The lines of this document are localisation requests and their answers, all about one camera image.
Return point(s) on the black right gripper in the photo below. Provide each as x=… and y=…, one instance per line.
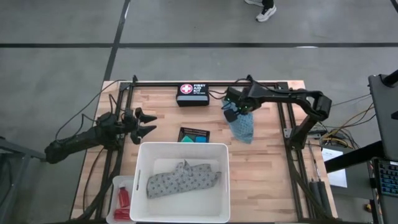
x=252, y=98

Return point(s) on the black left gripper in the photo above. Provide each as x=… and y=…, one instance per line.
x=129, y=123

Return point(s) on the blue patterned cloth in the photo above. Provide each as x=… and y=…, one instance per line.
x=244, y=130

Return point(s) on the blue bandage roll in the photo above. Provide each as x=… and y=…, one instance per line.
x=201, y=139

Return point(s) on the dark green bandage roll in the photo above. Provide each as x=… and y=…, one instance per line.
x=192, y=135

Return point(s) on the teal bandage roll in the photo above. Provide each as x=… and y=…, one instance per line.
x=187, y=139

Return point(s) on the grey patterned cloth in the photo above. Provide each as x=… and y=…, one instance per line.
x=183, y=180

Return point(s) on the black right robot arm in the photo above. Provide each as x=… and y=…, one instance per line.
x=289, y=95

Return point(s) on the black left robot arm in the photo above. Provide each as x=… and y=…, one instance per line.
x=77, y=140

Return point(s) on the small black plastic basket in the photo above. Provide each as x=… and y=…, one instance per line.
x=194, y=130

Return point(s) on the black first aid kit pouch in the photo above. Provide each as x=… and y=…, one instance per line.
x=192, y=95

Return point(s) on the small clear plastic container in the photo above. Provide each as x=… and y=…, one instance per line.
x=115, y=183

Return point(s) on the large white plastic basket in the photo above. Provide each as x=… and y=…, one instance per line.
x=186, y=211

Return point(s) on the person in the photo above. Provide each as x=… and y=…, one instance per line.
x=265, y=13

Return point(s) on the dark grey tube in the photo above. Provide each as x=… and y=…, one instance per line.
x=314, y=194
x=324, y=196

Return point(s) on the white paper sheet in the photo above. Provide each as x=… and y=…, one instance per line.
x=339, y=179

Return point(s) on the grey metal stand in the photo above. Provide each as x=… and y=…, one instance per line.
x=18, y=152

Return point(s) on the black stand beam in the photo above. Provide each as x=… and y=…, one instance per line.
x=351, y=157

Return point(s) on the grey laptop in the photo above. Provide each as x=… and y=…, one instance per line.
x=385, y=118

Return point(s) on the black backlit keyboard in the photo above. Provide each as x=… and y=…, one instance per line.
x=388, y=177

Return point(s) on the black wrist camera green light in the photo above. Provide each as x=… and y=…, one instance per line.
x=233, y=94

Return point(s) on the black aluminium table frame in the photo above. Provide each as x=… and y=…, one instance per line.
x=161, y=84

